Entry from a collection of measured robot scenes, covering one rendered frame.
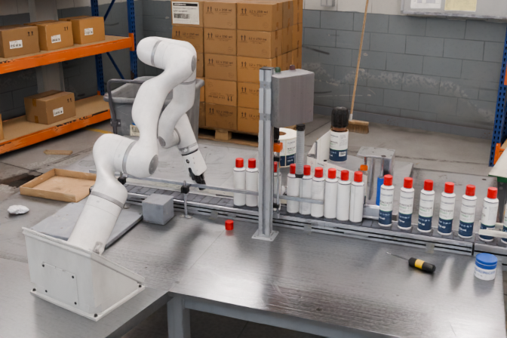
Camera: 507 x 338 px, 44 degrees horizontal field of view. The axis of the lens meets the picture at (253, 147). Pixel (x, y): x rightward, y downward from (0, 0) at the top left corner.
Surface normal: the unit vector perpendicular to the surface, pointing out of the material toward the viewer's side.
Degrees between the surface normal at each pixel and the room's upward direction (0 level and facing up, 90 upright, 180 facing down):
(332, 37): 90
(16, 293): 0
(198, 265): 0
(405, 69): 90
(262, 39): 90
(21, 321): 0
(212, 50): 91
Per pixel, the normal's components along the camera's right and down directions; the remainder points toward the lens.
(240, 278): 0.00, -0.95
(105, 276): 0.85, 0.17
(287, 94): 0.58, 0.25
